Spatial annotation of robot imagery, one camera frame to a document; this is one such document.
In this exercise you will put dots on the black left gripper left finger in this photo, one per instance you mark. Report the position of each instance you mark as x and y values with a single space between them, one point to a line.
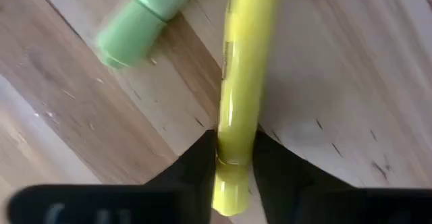
168 203

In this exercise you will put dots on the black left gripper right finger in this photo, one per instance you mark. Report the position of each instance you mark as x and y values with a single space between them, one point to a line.
303 203

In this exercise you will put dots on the yellow translucent highlighter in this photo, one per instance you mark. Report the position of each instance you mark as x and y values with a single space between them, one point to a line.
243 82

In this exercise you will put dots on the light green highlighter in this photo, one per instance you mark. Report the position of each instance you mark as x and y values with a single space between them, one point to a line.
135 35

